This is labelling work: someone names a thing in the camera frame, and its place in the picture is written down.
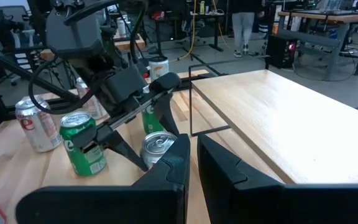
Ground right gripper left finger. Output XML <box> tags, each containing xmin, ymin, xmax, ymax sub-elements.
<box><xmin>16</xmin><ymin>133</ymin><xmax>191</xmax><ymax>224</ymax></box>

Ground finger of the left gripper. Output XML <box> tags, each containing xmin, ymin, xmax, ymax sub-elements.
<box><xmin>71</xmin><ymin>123</ymin><xmax>149</xmax><ymax>172</ymax></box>
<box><xmin>149</xmin><ymin>72</ymin><xmax>182</xmax><ymax>137</ymax></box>

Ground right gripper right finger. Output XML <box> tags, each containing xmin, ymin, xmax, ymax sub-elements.
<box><xmin>196</xmin><ymin>134</ymin><xmax>358</xmax><ymax>224</ymax></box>

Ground green Sprite can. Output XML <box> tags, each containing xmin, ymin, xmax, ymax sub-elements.
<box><xmin>59</xmin><ymin>111</ymin><xmax>108</xmax><ymax>177</ymax></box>
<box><xmin>140</xmin><ymin>104</ymin><xmax>165</xmax><ymax>135</ymax></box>

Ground silver Diet Coke can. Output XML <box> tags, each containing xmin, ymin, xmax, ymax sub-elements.
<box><xmin>139</xmin><ymin>130</ymin><xmax>179</xmax><ymax>170</ymax></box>
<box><xmin>14</xmin><ymin>95</ymin><xmax>62</xmax><ymax>153</ymax></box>
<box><xmin>75</xmin><ymin>77</ymin><xmax>108</xmax><ymax>121</ymax></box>

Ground white orange Celsius can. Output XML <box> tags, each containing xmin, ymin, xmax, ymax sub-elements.
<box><xmin>147</xmin><ymin>55</ymin><xmax>170</xmax><ymax>82</ymax></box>

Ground wooden workbench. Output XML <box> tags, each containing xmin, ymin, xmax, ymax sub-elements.
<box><xmin>39</xmin><ymin>32</ymin><xmax>146</xmax><ymax>62</ymax></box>

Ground black desk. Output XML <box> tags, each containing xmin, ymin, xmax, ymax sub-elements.
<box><xmin>154</xmin><ymin>11</ymin><xmax>226</xmax><ymax>58</ymax></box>

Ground person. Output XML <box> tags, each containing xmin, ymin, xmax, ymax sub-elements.
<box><xmin>227</xmin><ymin>0</ymin><xmax>265</xmax><ymax>58</ymax></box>

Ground black computer tower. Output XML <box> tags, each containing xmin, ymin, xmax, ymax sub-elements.
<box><xmin>265</xmin><ymin>34</ymin><xmax>298</xmax><ymax>70</ymax></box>

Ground grey office chair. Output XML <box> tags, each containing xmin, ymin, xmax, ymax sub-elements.
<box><xmin>0</xmin><ymin>5</ymin><xmax>30</xmax><ymax>35</ymax></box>

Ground wooden table grey legs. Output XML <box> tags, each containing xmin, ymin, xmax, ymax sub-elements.
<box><xmin>277</xmin><ymin>8</ymin><xmax>358</xmax><ymax>82</ymax></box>

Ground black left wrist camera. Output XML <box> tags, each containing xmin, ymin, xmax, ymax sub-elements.
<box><xmin>105</xmin><ymin>66</ymin><xmax>149</xmax><ymax>104</ymax></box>

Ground black aluminium table frame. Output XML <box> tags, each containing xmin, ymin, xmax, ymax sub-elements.
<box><xmin>0</xmin><ymin>42</ymin><xmax>229</xmax><ymax>123</ymax></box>

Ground yellow hanging cable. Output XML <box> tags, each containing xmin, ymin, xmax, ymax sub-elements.
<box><xmin>177</xmin><ymin>0</ymin><xmax>198</xmax><ymax>62</ymax></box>

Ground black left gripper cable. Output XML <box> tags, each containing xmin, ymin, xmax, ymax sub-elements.
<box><xmin>28</xmin><ymin>54</ymin><xmax>98</xmax><ymax>115</ymax></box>

